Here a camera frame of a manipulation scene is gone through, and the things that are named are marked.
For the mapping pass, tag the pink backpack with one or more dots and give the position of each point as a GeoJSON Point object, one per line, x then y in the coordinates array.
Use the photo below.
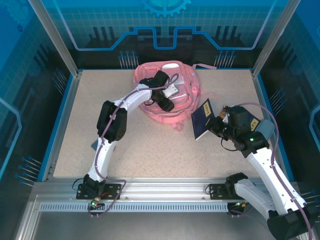
{"type": "Point", "coordinates": [180, 112]}

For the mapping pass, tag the teal leather wallet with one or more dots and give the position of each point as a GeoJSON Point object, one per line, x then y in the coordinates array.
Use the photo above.
{"type": "Point", "coordinates": [94, 146]}

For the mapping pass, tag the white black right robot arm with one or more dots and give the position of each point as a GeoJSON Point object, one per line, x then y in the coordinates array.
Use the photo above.
{"type": "Point", "coordinates": [270, 175]}

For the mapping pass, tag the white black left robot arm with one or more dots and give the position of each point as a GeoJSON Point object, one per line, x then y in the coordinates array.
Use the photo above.
{"type": "Point", "coordinates": [135, 98]}

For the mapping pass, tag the grey-blue glasses case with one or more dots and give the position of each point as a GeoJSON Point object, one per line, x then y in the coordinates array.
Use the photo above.
{"type": "Point", "coordinates": [266, 128]}

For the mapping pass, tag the blue table edge trim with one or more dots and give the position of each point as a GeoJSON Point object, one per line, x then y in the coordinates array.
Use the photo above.
{"type": "Point", "coordinates": [265, 100]}
{"type": "Point", "coordinates": [58, 125]}

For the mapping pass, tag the blue grid side panel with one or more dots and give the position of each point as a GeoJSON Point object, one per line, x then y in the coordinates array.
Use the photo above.
{"type": "Point", "coordinates": [305, 75]}
{"type": "Point", "coordinates": [15, 75]}

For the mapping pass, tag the small green LED board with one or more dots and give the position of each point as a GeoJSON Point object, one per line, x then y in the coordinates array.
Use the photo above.
{"type": "Point", "coordinates": [241, 205]}
{"type": "Point", "coordinates": [94, 203]}

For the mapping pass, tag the blue gear graphic panel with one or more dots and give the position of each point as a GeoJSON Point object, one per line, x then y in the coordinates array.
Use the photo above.
{"type": "Point", "coordinates": [100, 25]}

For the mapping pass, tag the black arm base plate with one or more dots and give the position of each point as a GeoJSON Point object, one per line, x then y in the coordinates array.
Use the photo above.
{"type": "Point", "coordinates": [215, 191]}
{"type": "Point", "coordinates": [112, 187]}

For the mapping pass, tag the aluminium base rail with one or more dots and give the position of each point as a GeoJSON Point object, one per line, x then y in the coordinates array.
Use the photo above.
{"type": "Point", "coordinates": [165, 187]}

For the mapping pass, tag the aluminium frame post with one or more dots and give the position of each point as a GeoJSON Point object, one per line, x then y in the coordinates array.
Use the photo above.
{"type": "Point", "coordinates": [274, 37]}
{"type": "Point", "coordinates": [57, 37]}

